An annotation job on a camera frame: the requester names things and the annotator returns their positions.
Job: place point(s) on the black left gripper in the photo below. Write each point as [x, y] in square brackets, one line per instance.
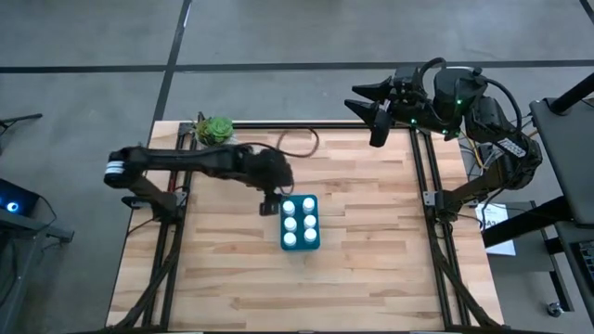
[270, 206]

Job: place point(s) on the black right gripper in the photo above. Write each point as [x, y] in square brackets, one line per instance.
[413, 109]

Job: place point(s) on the white pill bottle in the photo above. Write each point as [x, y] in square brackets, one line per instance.
[288, 206]
[310, 221]
[310, 235]
[308, 204]
[289, 239]
[290, 224]

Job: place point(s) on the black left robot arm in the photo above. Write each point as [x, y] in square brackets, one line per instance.
[185, 160]

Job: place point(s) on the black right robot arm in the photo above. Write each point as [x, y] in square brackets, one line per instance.
[506, 153]

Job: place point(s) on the blue plastic basket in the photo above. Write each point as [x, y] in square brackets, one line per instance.
[299, 247]

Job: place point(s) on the green succulent in patterned pot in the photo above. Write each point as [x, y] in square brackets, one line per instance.
[214, 131]

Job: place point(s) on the white paper sheet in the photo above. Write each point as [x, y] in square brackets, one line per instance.
[499, 232]

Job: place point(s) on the black crossbar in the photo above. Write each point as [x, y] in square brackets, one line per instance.
[524, 225]

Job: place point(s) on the grey desk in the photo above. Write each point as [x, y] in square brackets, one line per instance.
[566, 153]

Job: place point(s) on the black pole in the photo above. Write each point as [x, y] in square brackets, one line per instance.
[573, 95]

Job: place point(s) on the black device with blue light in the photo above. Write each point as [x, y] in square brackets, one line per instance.
[16, 199]

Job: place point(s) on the black keyboard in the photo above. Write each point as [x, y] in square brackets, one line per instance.
[587, 260]

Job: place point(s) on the black tripod leg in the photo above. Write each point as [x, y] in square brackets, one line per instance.
[18, 120]

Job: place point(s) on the caster wheel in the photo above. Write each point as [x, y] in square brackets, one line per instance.
[554, 310]

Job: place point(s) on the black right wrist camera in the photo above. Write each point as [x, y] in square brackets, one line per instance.
[406, 76]

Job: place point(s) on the black aluminium rig frame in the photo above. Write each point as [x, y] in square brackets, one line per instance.
[420, 162]

